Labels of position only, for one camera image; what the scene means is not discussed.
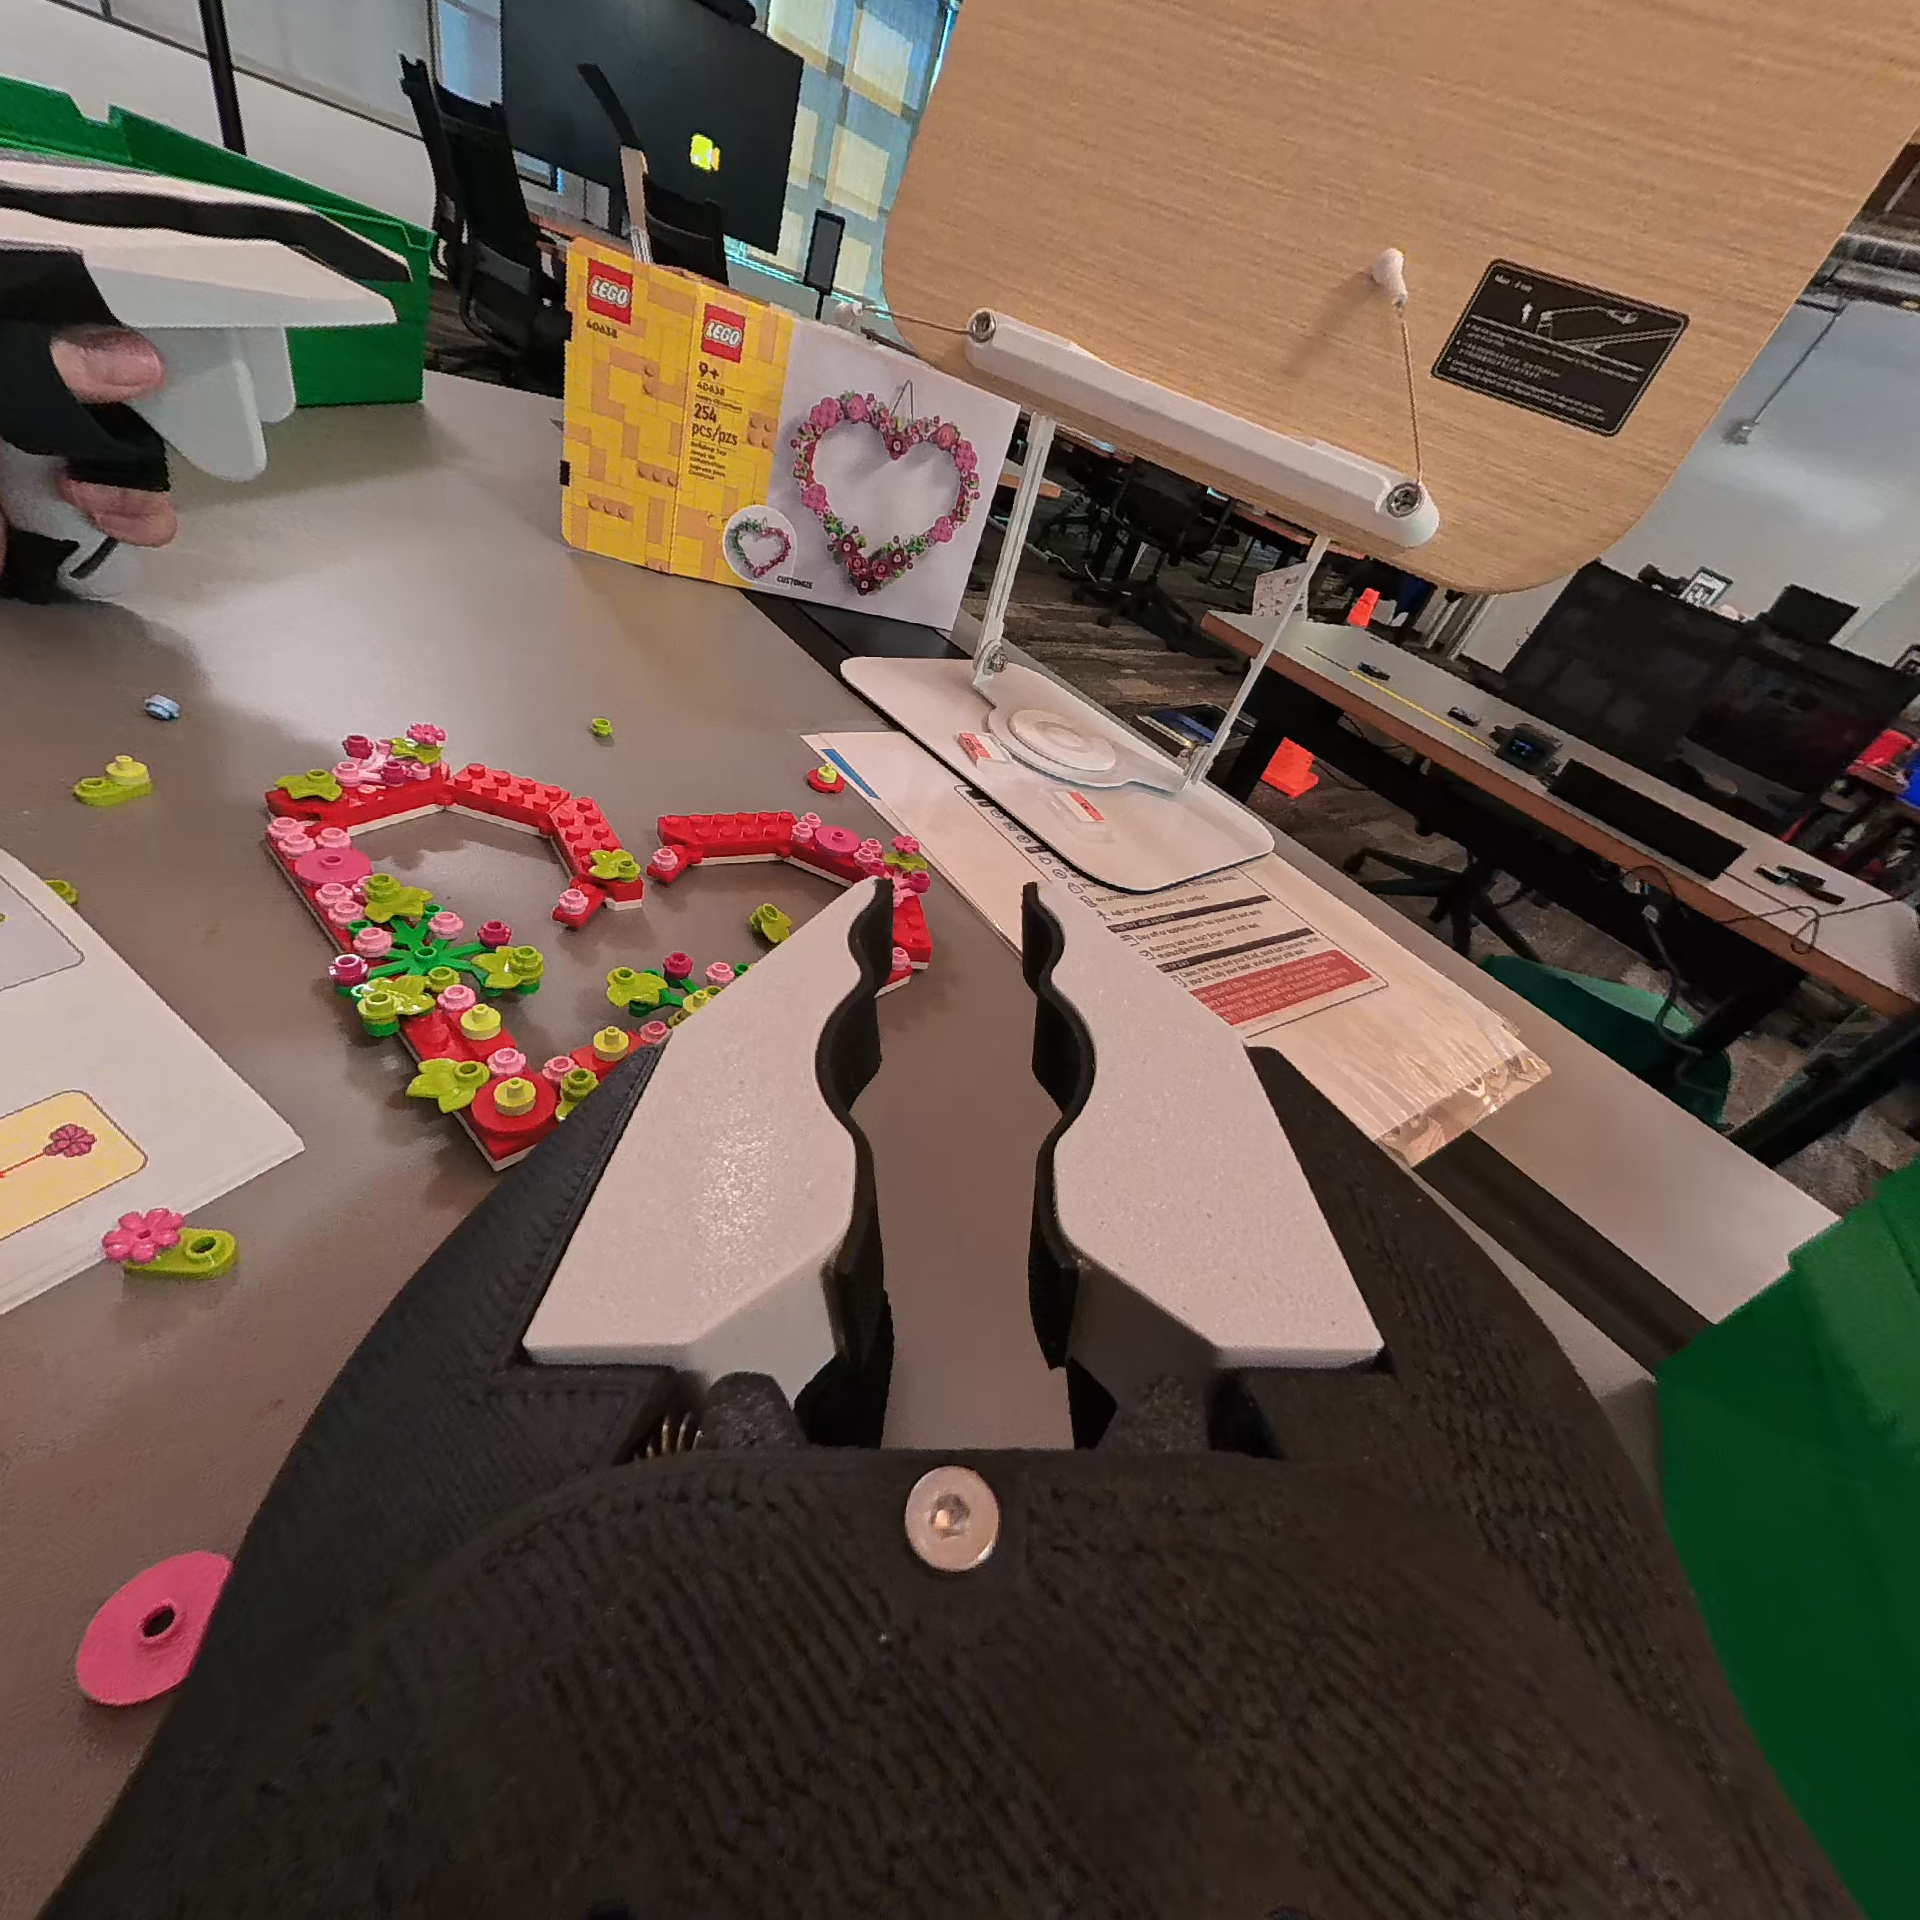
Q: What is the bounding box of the clear plastic instruction bag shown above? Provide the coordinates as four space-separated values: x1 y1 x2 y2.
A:
802 729 1550 1164

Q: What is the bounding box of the office desk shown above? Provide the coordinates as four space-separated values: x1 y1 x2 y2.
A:
1201 609 1920 1021

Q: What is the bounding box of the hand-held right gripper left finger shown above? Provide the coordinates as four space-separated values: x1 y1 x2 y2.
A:
520 878 899 1450

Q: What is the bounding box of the person's left hand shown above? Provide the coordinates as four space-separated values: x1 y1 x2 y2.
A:
42 324 184 553

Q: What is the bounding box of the green plastic bin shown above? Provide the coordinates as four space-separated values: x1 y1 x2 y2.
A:
1656 1162 1920 1920
0 75 437 409

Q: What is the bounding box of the lego instruction booklet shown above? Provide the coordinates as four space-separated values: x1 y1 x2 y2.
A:
0 849 306 1318

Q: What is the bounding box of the large pink lego disc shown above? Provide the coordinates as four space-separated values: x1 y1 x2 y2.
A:
76 1549 234 1709

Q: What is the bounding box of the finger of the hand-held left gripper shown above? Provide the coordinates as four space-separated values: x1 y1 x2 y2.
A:
76 224 409 484
0 150 409 274

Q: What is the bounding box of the black computer monitor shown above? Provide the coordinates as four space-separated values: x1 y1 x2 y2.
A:
498 0 805 257

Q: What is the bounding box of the yellow lego box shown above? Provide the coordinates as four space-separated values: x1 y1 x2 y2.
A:
561 238 1022 634

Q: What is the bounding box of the red lego heart wreath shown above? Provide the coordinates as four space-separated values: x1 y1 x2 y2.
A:
266 725 934 1172

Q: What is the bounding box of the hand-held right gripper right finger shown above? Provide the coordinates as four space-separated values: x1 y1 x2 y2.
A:
1019 883 1386 1450

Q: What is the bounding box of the pink flower on lime plate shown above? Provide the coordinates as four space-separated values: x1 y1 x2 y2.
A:
101 1206 241 1280

